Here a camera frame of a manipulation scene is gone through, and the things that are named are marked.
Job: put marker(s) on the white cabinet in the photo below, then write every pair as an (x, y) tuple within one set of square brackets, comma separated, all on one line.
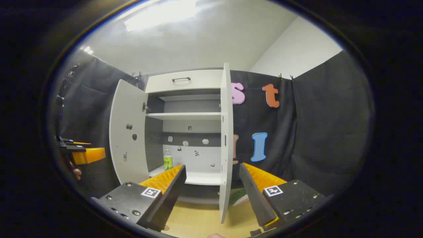
[(191, 116)]

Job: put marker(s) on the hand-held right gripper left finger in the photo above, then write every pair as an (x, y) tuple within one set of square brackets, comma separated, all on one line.
[(172, 195)]

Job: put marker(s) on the small round coaster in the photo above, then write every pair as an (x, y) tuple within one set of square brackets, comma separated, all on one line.
[(166, 227)]

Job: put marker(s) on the white cabinet door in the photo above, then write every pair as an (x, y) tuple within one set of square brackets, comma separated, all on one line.
[(226, 132), (129, 112)]

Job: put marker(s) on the watermelon slice toy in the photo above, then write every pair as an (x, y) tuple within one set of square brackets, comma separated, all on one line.
[(239, 198)]

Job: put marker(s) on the black backdrop cloth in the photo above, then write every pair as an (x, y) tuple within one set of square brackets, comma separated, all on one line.
[(314, 132)]

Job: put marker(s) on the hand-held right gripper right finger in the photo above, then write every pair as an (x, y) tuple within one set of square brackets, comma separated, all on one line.
[(254, 198)]

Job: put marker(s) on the green label bottle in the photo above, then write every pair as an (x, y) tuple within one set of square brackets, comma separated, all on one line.
[(168, 162)]

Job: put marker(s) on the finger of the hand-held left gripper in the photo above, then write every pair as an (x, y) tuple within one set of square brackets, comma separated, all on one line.
[(77, 143), (89, 156)]

